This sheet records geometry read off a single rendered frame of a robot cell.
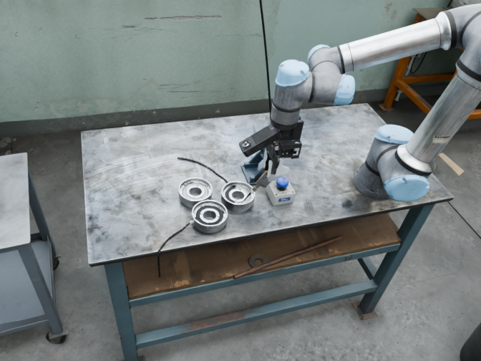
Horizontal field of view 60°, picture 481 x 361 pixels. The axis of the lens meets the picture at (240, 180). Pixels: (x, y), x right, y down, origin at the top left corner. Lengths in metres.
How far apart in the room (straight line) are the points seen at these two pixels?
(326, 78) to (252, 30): 1.84
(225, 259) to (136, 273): 0.31
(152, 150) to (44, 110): 1.53
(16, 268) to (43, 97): 1.25
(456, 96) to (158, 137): 0.98
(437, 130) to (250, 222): 0.58
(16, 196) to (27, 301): 0.48
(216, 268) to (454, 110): 0.87
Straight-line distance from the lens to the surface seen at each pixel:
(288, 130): 1.11
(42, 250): 2.04
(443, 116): 1.19
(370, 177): 1.44
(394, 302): 2.26
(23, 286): 1.95
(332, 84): 1.06
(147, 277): 1.46
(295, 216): 1.32
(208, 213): 1.27
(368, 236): 1.70
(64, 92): 2.88
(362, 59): 1.18
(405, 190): 1.28
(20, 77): 2.85
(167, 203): 1.32
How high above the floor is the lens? 1.75
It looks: 42 degrees down
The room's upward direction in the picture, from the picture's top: 7 degrees clockwise
